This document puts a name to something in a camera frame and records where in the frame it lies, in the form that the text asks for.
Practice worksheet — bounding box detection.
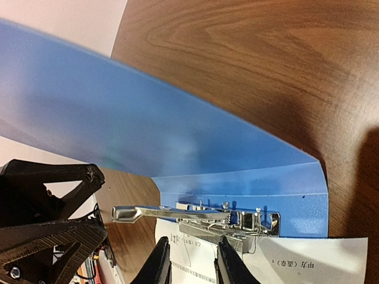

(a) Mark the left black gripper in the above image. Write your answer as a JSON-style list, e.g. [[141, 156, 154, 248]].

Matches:
[[1, 159, 107, 283]]

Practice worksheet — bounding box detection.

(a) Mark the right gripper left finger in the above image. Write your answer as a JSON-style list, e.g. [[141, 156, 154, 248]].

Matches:
[[134, 236, 172, 284]]

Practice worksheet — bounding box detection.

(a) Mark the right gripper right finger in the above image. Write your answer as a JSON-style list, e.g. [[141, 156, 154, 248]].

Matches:
[[214, 235, 260, 284]]

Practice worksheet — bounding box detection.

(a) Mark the white paper sheet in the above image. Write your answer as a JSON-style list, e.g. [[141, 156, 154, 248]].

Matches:
[[155, 220, 368, 283]]

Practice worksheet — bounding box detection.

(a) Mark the metal folder clip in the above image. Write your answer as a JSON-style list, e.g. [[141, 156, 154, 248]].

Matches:
[[112, 202, 281, 254]]

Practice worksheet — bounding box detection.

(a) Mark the blue folder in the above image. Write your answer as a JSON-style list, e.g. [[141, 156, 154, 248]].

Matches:
[[1, 20, 329, 238]]

